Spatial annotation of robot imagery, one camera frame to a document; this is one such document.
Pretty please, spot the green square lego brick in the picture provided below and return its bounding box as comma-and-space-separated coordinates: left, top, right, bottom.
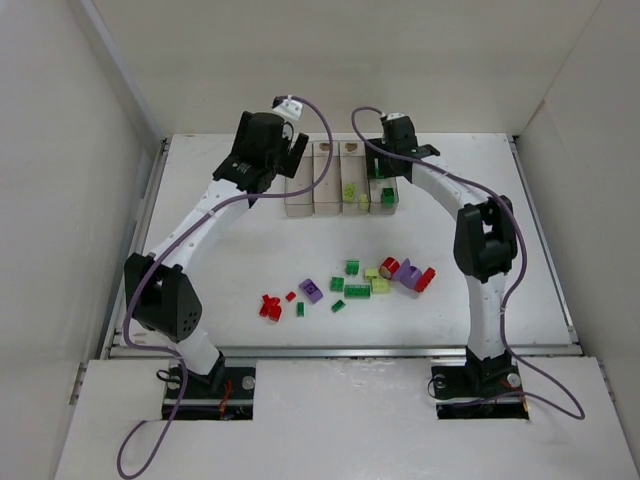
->
381, 187, 396, 208

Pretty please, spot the lime green lego brick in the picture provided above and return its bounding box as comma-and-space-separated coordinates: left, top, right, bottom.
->
342, 183, 357, 203

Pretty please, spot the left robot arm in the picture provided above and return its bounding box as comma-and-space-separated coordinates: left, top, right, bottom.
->
124, 103, 309, 384

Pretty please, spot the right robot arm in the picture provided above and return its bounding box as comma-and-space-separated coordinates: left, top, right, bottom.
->
366, 113, 517, 400

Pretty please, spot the clear bin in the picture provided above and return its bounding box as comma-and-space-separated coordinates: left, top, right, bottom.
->
312, 141, 342, 216
339, 140, 369, 215
368, 177, 399, 216
284, 142, 314, 218

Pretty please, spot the red flower round lego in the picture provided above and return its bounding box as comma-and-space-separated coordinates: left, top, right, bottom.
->
379, 257, 400, 280

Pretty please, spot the green arch lego brick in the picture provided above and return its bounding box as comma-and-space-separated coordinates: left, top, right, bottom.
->
345, 259, 360, 275

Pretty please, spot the lime small lego brick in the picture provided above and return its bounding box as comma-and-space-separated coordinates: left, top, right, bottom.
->
364, 268, 379, 280

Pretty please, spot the purple arch lego brick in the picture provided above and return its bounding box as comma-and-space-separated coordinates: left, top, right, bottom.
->
392, 259, 423, 291

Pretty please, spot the lime square lego brick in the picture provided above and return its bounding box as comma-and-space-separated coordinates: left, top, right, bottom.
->
370, 277, 391, 294

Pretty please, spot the red double round lego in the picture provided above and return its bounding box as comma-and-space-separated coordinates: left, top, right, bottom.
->
414, 267, 436, 293

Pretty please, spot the green numbered lego brick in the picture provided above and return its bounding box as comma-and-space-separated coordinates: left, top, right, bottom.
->
329, 276, 345, 292

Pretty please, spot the long green lego brick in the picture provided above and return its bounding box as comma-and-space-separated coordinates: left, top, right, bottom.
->
343, 284, 371, 299

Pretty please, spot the purple slope lego brick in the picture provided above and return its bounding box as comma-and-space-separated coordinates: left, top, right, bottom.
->
299, 278, 324, 304

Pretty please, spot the green slope lego brick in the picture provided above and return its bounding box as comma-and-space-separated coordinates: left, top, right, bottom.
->
331, 300, 346, 313

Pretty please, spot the red cross lego piece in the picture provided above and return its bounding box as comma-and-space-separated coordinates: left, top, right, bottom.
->
259, 294, 282, 322

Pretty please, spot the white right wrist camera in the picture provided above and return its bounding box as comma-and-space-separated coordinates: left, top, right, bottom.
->
380, 112, 406, 122

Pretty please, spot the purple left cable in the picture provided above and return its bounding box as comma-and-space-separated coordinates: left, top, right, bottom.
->
116, 93, 335, 479

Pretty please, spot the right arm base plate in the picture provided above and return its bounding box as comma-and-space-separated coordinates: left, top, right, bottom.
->
430, 364, 529, 420

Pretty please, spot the aluminium front rail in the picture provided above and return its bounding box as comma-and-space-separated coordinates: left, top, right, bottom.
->
99, 342, 586, 360

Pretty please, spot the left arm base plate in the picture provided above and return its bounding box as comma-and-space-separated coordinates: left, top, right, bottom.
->
156, 365, 256, 421

